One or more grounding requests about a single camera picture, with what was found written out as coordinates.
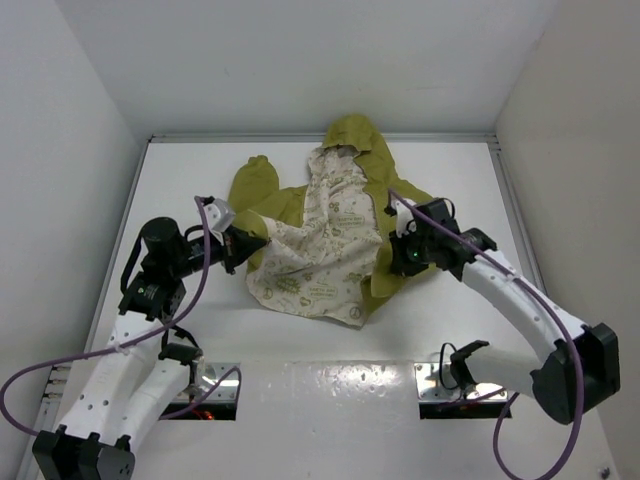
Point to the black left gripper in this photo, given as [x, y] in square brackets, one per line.
[236, 245]

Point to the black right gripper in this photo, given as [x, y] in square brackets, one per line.
[400, 264]

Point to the olive green hooded jacket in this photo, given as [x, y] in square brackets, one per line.
[328, 252]

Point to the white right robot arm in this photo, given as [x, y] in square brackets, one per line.
[574, 368]

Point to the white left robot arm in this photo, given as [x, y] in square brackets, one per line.
[150, 360]

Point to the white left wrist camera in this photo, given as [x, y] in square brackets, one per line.
[219, 213]

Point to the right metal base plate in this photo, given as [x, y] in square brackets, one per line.
[431, 391]

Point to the metal base plate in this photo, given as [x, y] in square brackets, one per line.
[222, 379]
[431, 391]

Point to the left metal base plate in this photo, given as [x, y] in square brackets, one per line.
[222, 379]

